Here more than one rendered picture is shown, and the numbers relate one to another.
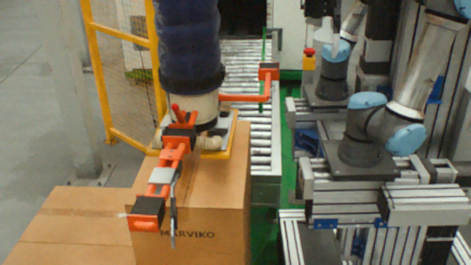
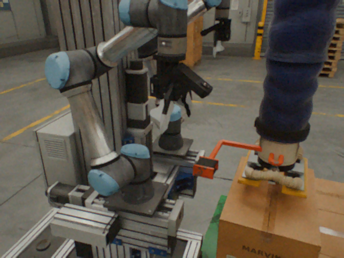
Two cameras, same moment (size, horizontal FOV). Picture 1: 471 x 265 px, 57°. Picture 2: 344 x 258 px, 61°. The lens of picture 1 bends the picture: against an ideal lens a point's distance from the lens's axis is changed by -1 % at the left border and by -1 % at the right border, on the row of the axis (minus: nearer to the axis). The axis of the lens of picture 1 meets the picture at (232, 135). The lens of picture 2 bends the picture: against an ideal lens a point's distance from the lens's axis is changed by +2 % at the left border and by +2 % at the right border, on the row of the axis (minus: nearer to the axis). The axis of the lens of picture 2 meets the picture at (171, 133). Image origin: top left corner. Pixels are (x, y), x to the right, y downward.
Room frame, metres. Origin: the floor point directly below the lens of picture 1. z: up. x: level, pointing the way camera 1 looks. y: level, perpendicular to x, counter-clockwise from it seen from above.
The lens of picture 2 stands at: (2.71, -0.01, 1.82)
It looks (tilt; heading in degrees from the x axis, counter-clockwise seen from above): 25 degrees down; 196
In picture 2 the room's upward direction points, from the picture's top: straight up
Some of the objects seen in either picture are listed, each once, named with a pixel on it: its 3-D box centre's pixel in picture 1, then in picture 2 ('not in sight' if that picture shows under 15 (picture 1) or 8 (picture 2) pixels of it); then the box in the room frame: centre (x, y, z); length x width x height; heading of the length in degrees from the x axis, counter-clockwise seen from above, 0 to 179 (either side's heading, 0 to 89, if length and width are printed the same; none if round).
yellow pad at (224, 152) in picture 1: (221, 128); (254, 163); (1.41, 0.04, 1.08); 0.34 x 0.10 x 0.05; 173
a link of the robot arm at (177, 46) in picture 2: not in sight; (171, 46); (1.98, -0.22, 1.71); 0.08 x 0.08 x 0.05
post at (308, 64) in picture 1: (303, 133); not in sight; (2.32, -0.44, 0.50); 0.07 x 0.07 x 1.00; 85
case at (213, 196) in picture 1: (199, 196); (266, 221); (1.43, 0.14, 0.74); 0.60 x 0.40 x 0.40; 175
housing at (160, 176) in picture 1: (162, 181); not in sight; (0.96, 0.19, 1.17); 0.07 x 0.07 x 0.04; 83
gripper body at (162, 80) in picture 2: not in sight; (169, 76); (1.97, -0.23, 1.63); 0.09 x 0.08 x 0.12; 74
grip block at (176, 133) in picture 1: (179, 138); not in sight; (1.17, 0.17, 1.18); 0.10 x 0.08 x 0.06; 83
